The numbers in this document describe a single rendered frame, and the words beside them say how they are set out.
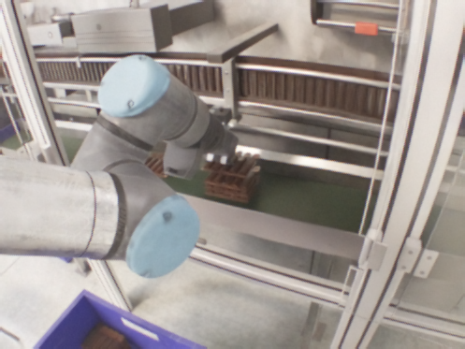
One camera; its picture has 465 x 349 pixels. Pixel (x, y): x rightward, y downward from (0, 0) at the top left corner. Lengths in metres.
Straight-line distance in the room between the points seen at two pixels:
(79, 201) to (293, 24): 0.78
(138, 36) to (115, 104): 0.39
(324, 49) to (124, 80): 0.63
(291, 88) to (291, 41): 0.28
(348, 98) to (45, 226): 0.58
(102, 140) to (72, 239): 0.18
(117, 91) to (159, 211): 0.18
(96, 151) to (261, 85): 0.41
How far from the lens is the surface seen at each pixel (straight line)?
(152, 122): 0.44
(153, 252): 0.33
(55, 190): 0.29
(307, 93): 0.71
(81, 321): 1.05
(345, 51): 0.94
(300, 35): 0.96
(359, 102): 0.69
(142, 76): 0.42
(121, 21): 0.83
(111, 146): 0.44
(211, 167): 0.74
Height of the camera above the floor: 1.17
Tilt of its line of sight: 36 degrees down
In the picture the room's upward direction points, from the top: 4 degrees counter-clockwise
